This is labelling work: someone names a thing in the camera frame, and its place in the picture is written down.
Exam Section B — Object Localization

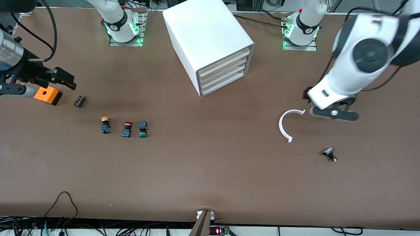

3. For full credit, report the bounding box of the black looped cable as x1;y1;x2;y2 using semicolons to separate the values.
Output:
44;192;78;230

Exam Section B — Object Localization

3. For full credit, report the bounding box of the black flat-head switch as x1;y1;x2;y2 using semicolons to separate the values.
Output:
322;147;337;163

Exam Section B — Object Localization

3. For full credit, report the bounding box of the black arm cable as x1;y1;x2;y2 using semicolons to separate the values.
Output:
318;0;410;92
10;0;58;63

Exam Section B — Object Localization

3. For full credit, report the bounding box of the brown wooden post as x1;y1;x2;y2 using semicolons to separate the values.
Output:
189;210;212;236

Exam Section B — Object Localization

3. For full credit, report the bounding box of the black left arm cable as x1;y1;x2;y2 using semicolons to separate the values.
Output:
318;0;410;92

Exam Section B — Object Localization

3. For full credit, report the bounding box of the black cable behind cabinet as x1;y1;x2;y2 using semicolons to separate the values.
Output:
231;9;289;26

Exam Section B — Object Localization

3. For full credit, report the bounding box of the red LED circuit board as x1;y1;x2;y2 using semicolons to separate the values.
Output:
209;226;230;236

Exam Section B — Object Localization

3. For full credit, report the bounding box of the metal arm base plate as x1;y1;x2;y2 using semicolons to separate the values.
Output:
109;8;145;47
283;18;318;51

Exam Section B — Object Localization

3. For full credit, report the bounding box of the orange button enclosure box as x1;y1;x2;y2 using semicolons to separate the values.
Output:
34;86;63;106

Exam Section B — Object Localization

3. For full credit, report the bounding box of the white curved plastic arc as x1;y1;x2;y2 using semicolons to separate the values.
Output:
279;109;306;143

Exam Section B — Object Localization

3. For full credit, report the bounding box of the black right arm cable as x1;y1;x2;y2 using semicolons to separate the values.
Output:
10;0;58;63

